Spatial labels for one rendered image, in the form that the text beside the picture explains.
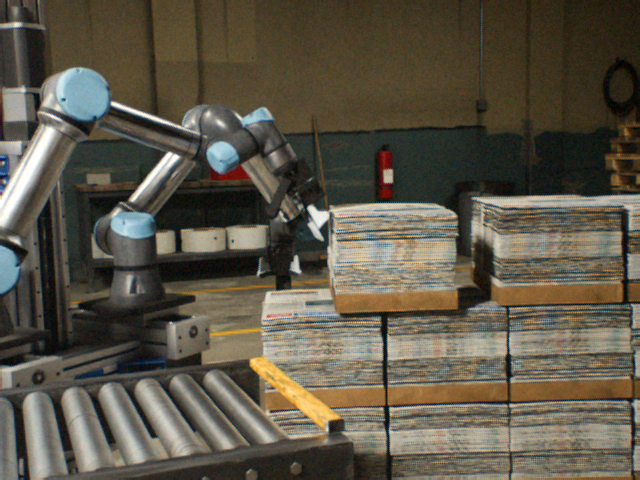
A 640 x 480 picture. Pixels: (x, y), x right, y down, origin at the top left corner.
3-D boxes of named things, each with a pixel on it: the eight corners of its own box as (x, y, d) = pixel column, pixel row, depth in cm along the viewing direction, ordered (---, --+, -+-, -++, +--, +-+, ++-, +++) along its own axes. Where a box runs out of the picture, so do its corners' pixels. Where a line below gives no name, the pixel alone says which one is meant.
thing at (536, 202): (471, 200, 246) (471, 196, 246) (577, 197, 246) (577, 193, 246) (499, 211, 210) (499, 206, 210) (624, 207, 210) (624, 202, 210)
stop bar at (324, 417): (265, 365, 176) (265, 355, 175) (347, 431, 135) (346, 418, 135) (249, 367, 175) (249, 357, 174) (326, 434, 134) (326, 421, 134)
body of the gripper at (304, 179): (327, 197, 222) (302, 155, 220) (298, 215, 222) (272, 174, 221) (326, 195, 230) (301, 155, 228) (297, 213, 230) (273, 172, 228)
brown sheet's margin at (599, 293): (469, 280, 249) (469, 264, 248) (575, 277, 249) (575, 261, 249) (498, 305, 211) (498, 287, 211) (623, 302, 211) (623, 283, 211)
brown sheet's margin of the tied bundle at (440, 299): (331, 300, 223) (331, 283, 223) (447, 297, 224) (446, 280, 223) (334, 313, 207) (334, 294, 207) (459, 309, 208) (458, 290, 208)
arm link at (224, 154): (209, 176, 225) (243, 155, 229) (228, 177, 215) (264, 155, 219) (195, 148, 222) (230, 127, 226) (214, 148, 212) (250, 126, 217)
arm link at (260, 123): (232, 125, 224) (259, 109, 228) (256, 163, 226) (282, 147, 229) (243, 117, 217) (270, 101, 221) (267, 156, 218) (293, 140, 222)
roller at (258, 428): (226, 391, 177) (225, 366, 176) (303, 472, 133) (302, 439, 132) (201, 394, 175) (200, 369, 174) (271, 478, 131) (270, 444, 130)
